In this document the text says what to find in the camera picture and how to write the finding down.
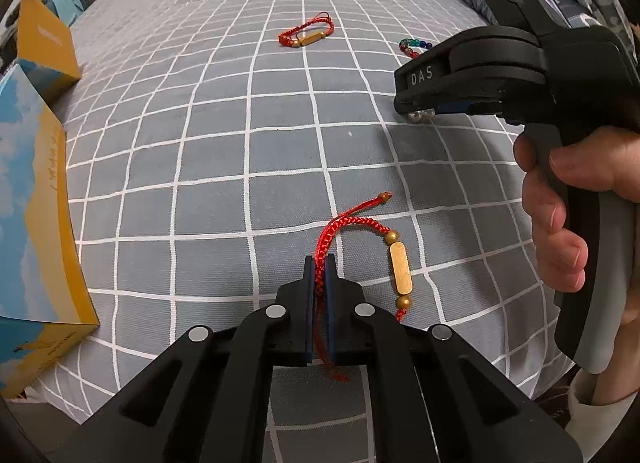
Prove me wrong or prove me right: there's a multicolour bead bracelet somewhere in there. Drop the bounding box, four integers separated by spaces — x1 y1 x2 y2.
398 35 435 60

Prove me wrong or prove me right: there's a large red cord bracelet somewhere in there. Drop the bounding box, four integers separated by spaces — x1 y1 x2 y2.
311 191 416 384

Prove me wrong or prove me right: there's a small red cord bracelet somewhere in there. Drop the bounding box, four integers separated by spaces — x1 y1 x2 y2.
278 11 336 50

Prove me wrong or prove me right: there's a person's right hand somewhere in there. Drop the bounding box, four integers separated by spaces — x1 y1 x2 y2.
514 126 639 405

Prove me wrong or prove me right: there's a blue yellow cardboard shoe box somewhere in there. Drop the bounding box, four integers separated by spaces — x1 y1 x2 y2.
1 0 99 398

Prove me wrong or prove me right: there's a grey checked bed sheet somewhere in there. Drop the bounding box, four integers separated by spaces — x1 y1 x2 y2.
37 0 570 446

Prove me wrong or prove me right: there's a teal suitcase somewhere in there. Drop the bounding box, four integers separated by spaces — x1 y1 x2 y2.
44 0 96 28

